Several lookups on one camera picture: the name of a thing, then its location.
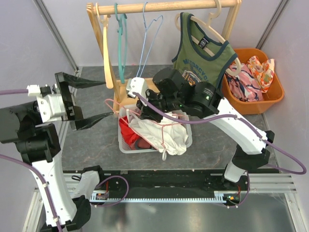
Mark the beige wooden hanger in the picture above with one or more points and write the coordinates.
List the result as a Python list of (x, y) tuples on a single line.
[(106, 59)]

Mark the orange floral cloth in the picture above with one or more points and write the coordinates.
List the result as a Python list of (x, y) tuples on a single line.
[(262, 72)]

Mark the rust red tank top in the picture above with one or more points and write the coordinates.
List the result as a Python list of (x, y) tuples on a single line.
[(142, 144)]

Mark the teal plastic hanger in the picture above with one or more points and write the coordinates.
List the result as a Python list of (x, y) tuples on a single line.
[(122, 42)]

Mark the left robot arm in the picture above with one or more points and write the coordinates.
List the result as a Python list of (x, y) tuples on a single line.
[(31, 127)]

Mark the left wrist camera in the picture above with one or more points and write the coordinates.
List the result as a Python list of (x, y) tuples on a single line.
[(50, 102)]

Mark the slotted cable duct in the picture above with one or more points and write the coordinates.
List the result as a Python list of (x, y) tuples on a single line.
[(97, 198)]

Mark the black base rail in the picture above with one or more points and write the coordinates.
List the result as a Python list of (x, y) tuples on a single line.
[(176, 183)]

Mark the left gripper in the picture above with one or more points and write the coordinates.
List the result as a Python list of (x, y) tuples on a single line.
[(74, 112)]

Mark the light blue hanger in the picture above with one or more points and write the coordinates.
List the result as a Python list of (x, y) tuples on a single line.
[(151, 30)]

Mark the white plastic basket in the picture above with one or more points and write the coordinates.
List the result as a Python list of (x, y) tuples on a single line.
[(125, 147)]

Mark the pink patterned cloth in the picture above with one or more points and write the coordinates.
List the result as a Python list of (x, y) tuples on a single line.
[(244, 86)]

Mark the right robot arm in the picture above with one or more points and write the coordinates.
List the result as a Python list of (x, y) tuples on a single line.
[(205, 101)]

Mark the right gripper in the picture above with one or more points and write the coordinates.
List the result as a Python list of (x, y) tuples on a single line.
[(147, 111)]

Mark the orange plastic bin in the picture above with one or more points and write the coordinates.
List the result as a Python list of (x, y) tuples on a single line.
[(274, 95)]

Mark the wooden clothes rack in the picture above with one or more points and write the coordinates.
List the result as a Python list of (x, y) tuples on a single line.
[(120, 97)]

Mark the green printed tank top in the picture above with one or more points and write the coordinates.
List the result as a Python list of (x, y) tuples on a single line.
[(200, 58)]

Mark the white tank top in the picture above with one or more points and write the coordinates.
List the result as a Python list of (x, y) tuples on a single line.
[(167, 137)]

